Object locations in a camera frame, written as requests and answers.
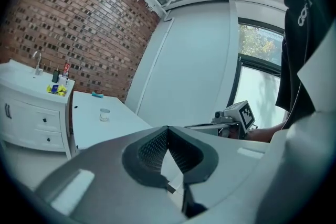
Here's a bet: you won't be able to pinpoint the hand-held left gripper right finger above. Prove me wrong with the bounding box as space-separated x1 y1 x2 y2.
166 125 272 221

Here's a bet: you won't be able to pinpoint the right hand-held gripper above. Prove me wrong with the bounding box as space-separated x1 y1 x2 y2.
183 100 257 140

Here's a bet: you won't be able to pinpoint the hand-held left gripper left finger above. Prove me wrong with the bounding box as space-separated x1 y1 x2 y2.
34 125 184 224

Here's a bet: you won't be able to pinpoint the person's right forearm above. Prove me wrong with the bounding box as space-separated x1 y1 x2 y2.
247 122 288 144

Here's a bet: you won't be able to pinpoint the white table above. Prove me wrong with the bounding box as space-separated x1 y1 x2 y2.
71 90 153 152

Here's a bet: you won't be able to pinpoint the black framed window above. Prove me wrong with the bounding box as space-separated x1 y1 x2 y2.
226 16 289 130

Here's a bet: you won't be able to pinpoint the yellow packets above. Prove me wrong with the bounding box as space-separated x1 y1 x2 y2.
46 83 69 97

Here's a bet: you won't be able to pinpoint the white vanity cabinet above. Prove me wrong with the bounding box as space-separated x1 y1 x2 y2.
0 59 76 160

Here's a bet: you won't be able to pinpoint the red tube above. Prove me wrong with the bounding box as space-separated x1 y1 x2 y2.
64 58 72 78

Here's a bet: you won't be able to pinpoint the person's black shirt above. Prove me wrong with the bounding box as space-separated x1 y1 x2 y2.
275 0 336 130

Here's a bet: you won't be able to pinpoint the chrome faucet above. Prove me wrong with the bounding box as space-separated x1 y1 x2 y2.
32 50 44 76

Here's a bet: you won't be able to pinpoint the white wall conduit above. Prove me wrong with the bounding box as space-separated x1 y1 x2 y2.
137 17 175 114

